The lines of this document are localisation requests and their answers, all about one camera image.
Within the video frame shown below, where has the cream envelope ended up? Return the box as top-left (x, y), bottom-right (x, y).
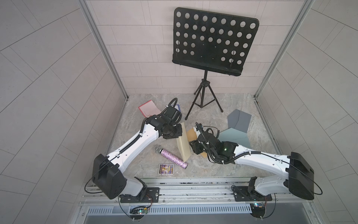
top-left (177, 122), bottom-right (191, 162)

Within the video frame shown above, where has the pink red-bordered letter paper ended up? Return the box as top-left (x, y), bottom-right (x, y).
top-left (139, 100), bottom-right (161, 118)

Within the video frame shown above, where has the blue-grey envelope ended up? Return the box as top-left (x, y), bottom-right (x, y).
top-left (218, 128), bottom-right (252, 148)

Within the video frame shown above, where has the dark grey envelope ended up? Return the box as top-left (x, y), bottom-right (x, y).
top-left (227, 109), bottom-right (252, 133)

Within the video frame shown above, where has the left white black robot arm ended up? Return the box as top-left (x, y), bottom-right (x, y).
top-left (91, 105), bottom-right (182, 202)

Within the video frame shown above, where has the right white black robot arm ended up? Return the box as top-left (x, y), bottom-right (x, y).
top-left (190, 123), bottom-right (316, 201)

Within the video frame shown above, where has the tan brown envelope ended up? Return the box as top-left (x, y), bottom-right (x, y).
top-left (186, 127), bottom-right (208, 159)

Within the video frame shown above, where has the purple glitter microphone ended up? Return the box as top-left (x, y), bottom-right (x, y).
top-left (154, 145), bottom-right (188, 169)

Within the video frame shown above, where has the small colourful card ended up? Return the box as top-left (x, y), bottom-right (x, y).
top-left (158, 163), bottom-right (174, 175)

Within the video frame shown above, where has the right small circuit board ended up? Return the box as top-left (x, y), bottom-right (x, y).
top-left (250, 203), bottom-right (266, 219)

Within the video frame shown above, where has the small circuit board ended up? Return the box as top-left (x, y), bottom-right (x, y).
top-left (130, 206), bottom-right (149, 215)
top-left (250, 203), bottom-right (266, 219)

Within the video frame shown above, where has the left small circuit board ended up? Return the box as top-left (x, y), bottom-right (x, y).
top-left (130, 206), bottom-right (149, 215)

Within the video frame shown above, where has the black perforated music stand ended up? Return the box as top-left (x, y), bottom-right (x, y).
top-left (172, 7), bottom-right (260, 108)

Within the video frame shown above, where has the aluminium mounting rail frame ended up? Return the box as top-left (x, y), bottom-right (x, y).
top-left (76, 177), bottom-right (312, 220)

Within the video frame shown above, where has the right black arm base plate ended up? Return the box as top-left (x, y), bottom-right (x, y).
top-left (231, 185), bottom-right (272, 202)

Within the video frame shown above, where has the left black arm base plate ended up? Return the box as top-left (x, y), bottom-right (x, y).
top-left (119, 187), bottom-right (160, 203)

